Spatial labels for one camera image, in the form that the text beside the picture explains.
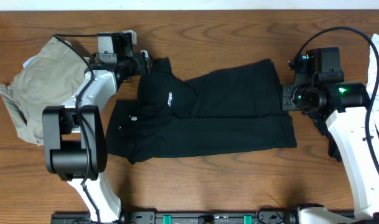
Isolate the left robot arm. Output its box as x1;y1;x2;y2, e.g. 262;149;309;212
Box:
42;30;152;223

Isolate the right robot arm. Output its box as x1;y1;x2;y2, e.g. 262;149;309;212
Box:
282;47;379;223

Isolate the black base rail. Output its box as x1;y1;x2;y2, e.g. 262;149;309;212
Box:
50;203;379;224

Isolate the beige crumpled garment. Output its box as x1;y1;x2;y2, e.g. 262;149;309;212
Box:
0;38;87;146

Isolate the black shirt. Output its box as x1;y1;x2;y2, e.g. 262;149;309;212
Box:
106;58;297;163

